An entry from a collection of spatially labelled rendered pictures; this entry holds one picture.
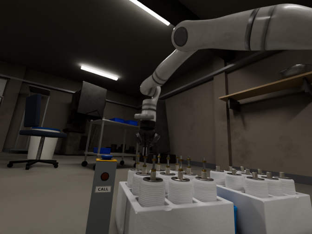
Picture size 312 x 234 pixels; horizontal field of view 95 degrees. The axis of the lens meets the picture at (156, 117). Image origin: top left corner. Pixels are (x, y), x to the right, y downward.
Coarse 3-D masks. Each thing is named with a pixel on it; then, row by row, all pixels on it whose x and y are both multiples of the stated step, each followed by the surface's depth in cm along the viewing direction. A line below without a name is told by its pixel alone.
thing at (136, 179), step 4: (136, 176) 61; (140, 176) 60; (144, 176) 60; (148, 176) 60; (136, 180) 60; (140, 180) 59; (132, 184) 62; (136, 184) 60; (132, 188) 61; (136, 188) 59; (132, 192) 60; (136, 192) 59
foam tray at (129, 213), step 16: (128, 192) 60; (128, 208) 51; (144, 208) 45; (160, 208) 45; (176, 208) 47; (192, 208) 49; (208, 208) 51; (224, 208) 54; (128, 224) 48; (144, 224) 42; (160, 224) 44; (176, 224) 46; (192, 224) 48; (208, 224) 50; (224, 224) 52
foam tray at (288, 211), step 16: (224, 192) 78; (240, 192) 71; (240, 208) 68; (256, 208) 62; (272, 208) 62; (288, 208) 66; (304, 208) 71; (240, 224) 67; (256, 224) 61; (272, 224) 60; (288, 224) 64; (304, 224) 69
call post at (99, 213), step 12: (96, 168) 48; (108, 168) 49; (96, 180) 47; (108, 180) 49; (96, 192) 47; (108, 192) 48; (96, 204) 46; (108, 204) 47; (96, 216) 46; (108, 216) 47; (96, 228) 45; (108, 228) 46
